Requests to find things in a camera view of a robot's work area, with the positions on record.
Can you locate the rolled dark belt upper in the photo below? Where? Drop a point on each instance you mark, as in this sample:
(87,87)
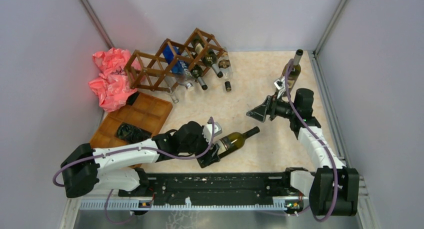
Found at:
(132,134)

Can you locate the dark green wine bottle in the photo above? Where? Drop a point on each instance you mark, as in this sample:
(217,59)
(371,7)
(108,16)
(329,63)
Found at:
(210,58)
(197,74)

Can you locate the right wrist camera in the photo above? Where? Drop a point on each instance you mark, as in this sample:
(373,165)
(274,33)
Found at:
(280,85)

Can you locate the brown wooden wine rack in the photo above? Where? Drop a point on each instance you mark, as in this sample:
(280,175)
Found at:
(148,71)

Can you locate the wooden compartment tray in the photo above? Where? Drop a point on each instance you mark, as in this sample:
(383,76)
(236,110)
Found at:
(141,110)

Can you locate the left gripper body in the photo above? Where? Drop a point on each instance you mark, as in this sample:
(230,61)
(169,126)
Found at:
(206,158)

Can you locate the clear glass bottle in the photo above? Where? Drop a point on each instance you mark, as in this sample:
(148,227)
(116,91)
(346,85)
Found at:
(170,90)

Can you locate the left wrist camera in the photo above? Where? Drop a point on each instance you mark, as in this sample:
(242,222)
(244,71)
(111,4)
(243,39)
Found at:
(211,130)

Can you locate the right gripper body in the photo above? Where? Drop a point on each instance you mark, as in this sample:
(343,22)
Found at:
(280,108)

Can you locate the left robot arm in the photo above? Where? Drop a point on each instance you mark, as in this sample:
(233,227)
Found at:
(88,169)

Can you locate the dark green wine bottle front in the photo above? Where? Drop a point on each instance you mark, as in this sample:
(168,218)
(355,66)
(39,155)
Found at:
(197,74)

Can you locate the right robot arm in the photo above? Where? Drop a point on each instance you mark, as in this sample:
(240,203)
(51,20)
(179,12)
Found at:
(314,148)

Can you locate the clear labelled liquor bottle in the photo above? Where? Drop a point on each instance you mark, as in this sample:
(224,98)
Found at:
(225,67)

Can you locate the blue square glass bottle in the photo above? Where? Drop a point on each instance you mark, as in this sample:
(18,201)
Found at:
(180,69)

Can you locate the pink plastic bag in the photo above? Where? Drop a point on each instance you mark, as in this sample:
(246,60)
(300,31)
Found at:
(112,86)

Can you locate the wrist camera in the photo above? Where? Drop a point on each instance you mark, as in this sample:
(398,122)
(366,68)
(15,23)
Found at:
(211,130)
(280,85)

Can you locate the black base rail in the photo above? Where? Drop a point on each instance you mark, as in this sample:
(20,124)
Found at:
(289,191)

